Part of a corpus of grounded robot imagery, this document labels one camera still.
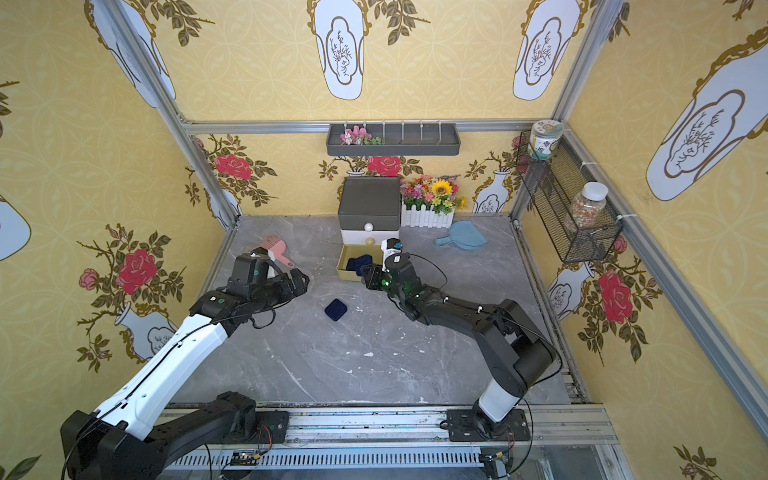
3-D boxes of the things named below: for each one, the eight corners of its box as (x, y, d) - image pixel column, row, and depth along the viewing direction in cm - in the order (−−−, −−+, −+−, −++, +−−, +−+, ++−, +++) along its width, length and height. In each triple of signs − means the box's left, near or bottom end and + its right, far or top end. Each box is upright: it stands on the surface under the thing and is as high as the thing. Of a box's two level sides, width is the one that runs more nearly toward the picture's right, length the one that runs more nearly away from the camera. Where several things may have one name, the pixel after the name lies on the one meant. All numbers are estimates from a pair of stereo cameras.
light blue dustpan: (437, 249, 113) (437, 245, 111) (433, 224, 121) (434, 220, 120) (486, 249, 113) (488, 245, 111) (479, 224, 121) (481, 220, 119)
